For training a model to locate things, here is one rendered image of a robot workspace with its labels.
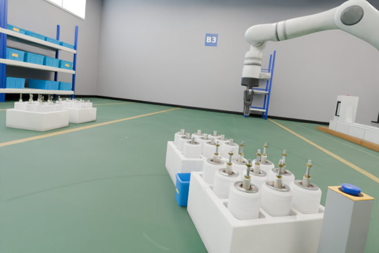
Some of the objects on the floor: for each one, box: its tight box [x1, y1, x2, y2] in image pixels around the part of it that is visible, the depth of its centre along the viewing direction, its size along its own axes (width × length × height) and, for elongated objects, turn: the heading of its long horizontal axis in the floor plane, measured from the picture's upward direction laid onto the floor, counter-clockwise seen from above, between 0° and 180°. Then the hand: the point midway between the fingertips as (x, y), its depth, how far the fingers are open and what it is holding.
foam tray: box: [6, 109, 69, 131], centre depth 226 cm, size 39×39×18 cm
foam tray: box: [187, 171, 325, 253], centre depth 82 cm, size 39×39×18 cm
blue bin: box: [175, 172, 191, 206], centre depth 106 cm, size 30×11×12 cm
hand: (246, 111), depth 90 cm, fingers open, 6 cm apart
